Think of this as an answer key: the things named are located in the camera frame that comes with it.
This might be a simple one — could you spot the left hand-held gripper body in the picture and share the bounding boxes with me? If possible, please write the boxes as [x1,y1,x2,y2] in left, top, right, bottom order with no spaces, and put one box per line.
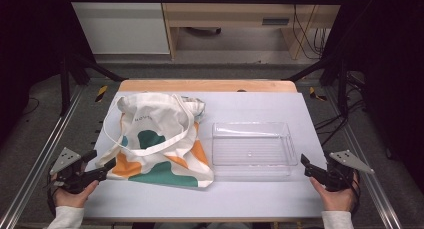
[49,147,101,195]

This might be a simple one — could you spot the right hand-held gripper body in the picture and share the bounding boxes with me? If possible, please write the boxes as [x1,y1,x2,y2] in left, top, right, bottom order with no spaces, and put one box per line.
[324,149,376,193]

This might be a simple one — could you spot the person's left hand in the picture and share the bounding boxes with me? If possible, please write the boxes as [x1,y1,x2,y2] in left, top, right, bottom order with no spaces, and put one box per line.
[50,172,100,209]

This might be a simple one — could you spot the person's right hand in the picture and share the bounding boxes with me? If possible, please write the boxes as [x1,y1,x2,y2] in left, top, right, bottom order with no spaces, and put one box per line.
[309,172,360,213]

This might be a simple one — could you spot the clear plastic container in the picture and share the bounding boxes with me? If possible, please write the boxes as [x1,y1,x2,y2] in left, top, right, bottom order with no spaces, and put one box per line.
[211,121,299,177]

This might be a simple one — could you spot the yellow black tape strip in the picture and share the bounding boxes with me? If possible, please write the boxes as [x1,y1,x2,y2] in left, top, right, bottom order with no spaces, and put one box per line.
[94,84,110,104]
[308,86,328,103]

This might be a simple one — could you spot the white table mat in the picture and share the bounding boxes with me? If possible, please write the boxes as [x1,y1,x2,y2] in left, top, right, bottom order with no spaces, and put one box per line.
[83,91,330,221]

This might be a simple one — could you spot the cream tote bag coloured patches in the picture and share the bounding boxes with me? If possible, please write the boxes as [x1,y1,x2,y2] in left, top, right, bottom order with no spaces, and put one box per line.
[95,91,215,190]

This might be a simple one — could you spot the black curtain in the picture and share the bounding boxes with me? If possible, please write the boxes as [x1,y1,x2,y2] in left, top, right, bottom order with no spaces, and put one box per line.
[0,0,98,147]
[321,0,424,193]

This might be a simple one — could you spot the wooden table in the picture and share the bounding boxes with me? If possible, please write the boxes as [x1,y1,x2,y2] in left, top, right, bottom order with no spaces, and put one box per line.
[118,79,298,93]

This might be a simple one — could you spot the white cabinet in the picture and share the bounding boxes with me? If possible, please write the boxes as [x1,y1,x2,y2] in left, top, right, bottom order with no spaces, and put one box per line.
[65,0,171,55]

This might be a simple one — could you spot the grey desk label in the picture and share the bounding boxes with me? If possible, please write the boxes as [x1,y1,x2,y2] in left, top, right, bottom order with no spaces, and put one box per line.
[261,17,291,26]

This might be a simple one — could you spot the light wooden desk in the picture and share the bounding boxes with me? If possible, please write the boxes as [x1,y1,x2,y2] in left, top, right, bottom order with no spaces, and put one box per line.
[159,0,348,61]

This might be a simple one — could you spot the aluminium rail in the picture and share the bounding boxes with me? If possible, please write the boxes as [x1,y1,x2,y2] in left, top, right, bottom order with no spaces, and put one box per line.
[0,84,86,229]
[323,85,403,229]

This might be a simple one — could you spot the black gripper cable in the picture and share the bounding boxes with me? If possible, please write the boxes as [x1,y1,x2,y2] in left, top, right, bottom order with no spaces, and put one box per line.
[349,171,363,215]
[45,179,60,218]

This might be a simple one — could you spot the black floor cables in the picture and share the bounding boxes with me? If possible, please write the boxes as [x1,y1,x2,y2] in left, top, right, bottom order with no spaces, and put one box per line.
[313,71,368,147]

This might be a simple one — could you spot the black frame strut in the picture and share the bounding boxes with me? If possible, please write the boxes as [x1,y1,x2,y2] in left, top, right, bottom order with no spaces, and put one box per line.
[58,51,126,117]
[285,54,350,119]

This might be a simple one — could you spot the thin black floor cable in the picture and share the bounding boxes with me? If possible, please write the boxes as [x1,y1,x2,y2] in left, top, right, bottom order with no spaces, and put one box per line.
[21,96,41,117]

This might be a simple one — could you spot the black hanging cables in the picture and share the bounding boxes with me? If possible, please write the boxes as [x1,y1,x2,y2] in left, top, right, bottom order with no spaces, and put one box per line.
[290,0,330,61]

